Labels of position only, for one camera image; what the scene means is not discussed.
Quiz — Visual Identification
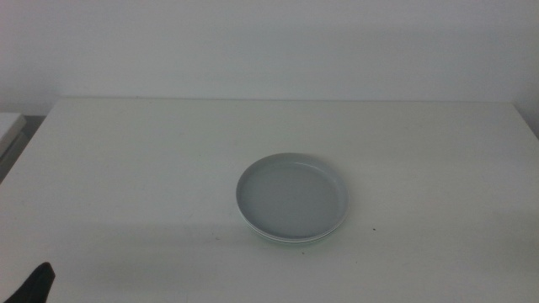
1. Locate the white shallow bowl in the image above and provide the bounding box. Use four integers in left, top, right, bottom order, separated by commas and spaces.
239, 205, 349, 245

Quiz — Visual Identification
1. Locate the grey shallow bowl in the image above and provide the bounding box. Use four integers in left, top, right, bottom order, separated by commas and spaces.
235, 151, 350, 241

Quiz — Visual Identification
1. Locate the pale green shallow bowl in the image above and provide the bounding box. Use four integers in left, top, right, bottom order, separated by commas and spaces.
252, 233, 338, 247

